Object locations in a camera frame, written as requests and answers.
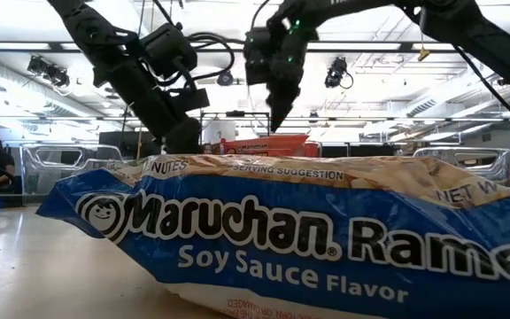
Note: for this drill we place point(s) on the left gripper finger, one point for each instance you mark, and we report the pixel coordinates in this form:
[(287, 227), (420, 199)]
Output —
[(184, 135)]

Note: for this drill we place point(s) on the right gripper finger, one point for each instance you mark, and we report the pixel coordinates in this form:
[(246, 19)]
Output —
[(283, 102)]

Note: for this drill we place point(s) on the red white packet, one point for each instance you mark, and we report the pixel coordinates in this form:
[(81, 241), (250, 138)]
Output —
[(264, 145)]

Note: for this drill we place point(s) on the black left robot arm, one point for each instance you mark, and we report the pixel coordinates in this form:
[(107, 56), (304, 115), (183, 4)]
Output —
[(91, 31)]

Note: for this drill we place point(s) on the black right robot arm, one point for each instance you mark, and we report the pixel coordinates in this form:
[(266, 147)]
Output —
[(481, 35)]

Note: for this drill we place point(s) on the black monitor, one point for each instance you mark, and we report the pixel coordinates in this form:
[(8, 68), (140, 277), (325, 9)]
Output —
[(122, 142)]

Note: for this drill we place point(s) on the round black ceiling fixture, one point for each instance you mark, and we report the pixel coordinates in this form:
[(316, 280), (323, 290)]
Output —
[(225, 79)]

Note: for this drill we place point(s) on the black overhead rig bar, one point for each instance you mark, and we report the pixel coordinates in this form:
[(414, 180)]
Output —
[(370, 45)]

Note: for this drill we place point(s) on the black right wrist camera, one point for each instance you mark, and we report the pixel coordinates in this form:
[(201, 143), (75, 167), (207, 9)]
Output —
[(257, 57)]

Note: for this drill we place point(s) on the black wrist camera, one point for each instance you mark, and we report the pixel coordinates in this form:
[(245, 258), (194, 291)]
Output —
[(168, 49), (257, 57)]

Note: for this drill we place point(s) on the black hanging ceiling camera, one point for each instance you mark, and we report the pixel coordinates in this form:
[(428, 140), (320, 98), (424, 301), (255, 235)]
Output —
[(335, 73)]

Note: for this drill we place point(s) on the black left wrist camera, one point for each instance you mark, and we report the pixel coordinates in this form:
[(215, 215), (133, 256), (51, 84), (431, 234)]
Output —
[(168, 49)]

